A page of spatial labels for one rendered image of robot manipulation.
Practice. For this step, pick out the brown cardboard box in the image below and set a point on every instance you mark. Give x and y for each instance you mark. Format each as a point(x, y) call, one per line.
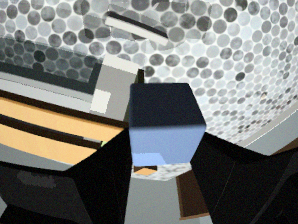
point(145, 170)

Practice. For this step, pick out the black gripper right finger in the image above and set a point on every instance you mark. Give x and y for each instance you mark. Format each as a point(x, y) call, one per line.
point(238, 184)

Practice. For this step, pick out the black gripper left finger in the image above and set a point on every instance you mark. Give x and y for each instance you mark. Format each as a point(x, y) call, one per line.
point(93, 191)

